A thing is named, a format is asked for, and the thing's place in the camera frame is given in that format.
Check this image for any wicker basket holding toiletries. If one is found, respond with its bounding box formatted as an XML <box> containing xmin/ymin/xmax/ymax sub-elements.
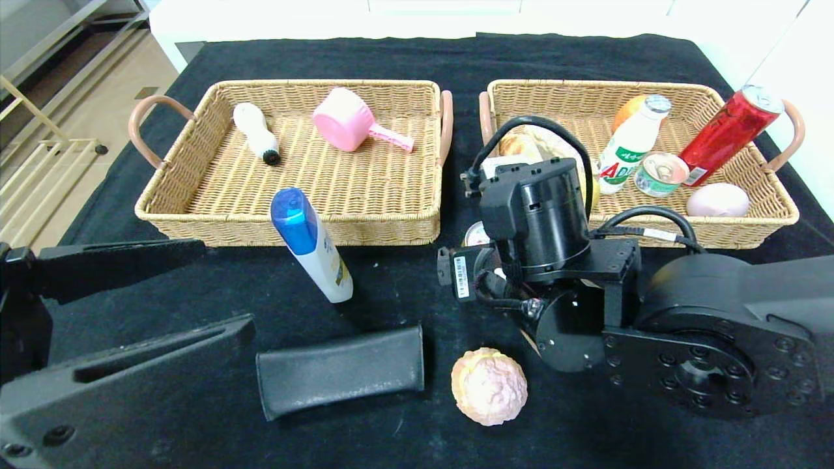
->
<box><xmin>128</xmin><ymin>79</ymin><xmax>453</xmax><ymax>247</ymax></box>

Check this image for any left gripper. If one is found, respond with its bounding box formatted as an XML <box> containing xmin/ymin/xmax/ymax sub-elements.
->
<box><xmin>0</xmin><ymin>238</ymin><xmax>249</xmax><ymax>469</ymax></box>

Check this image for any golden drink can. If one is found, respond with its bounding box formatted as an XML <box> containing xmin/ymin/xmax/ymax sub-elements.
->
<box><xmin>464</xmin><ymin>220</ymin><xmax>496</xmax><ymax>249</ymax></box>

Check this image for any striped croissant bread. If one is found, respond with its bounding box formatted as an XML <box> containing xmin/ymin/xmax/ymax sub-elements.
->
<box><xmin>500</xmin><ymin>134</ymin><xmax>541</xmax><ymax>158</ymax></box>

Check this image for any red drink can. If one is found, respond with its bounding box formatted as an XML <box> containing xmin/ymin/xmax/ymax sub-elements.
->
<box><xmin>680</xmin><ymin>85</ymin><xmax>784</xmax><ymax>188</ymax></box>

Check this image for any white brush bottle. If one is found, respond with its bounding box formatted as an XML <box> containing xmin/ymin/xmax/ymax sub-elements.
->
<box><xmin>233</xmin><ymin>102</ymin><xmax>281</xmax><ymax>166</ymax></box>

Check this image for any grey shelf unit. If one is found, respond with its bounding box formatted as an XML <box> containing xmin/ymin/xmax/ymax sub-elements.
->
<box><xmin>0</xmin><ymin>0</ymin><xmax>151</xmax><ymax>92</ymax></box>

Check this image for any round cream puff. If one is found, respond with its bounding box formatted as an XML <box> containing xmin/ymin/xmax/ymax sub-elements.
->
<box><xmin>451</xmin><ymin>347</ymin><xmax>528</xmax><ymax>427</ymax></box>

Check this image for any white AD milk bottle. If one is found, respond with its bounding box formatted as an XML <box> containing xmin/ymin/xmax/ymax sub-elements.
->
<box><xmin>597</xmin><ymin>94</ymin><xmax>672</xmax><ymax>195</ymax></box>

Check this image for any long ridged pastry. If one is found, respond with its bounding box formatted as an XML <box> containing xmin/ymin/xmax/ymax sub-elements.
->
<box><xmin>521</xmin><ymin>124</ymin><xmax>584</xmax><ymax>171</ymax></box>

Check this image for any black leather pouch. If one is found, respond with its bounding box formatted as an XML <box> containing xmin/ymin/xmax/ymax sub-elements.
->
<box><xmin>255</xmin><ymin>324</ymin><xmax>425</xmax><ymax>422</ymax></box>

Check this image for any orange fruit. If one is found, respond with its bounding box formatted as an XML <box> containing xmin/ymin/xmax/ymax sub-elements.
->
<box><xmin>612</xmin><ymin>96</ymin><xmax>650</xmax><ymax>132</ymax></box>

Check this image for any small green white tin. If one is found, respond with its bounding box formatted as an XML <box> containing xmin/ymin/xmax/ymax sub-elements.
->
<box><xmin>634</xmin><ymin>151</ymin><xmax>690</xmax><ymax>198</ymax></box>

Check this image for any white shampoo bottle blue cap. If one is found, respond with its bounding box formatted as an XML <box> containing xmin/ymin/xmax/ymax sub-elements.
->
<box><xmin>270</xmin><ymin>188</ymin><xmax>354</xmax><ymax>304</ymax></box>

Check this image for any black table cloth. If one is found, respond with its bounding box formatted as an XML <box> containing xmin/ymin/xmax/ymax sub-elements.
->
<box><xmin>55</xmin><ymin>33</ymin><xmax>834</xmax><ymax>469</ymax></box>

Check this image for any pale pink egg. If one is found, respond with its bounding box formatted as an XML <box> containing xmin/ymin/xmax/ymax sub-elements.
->
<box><xmin>686</xmin><ymin>182</ymin><xmax>751</xmax><ymax>218</ymax></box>

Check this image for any pink plastic scoop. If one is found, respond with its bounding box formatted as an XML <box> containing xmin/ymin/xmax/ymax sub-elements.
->
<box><xmin>313</xmin><ymin>87</ymin><xmax>415</xmax><ymax>153</ymax></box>

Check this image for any wicker basket holding food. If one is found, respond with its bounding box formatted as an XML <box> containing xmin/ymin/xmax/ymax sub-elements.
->
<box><xmin>479</xmin><ymin>79</ymin><xmax>806</xmax><ymax>250</ymax></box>

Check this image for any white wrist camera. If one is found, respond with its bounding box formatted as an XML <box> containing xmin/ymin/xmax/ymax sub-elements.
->
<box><xmin>481</xmin><ymin>154</ymin><xmax>520</xmax><ymax>181</ymax></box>

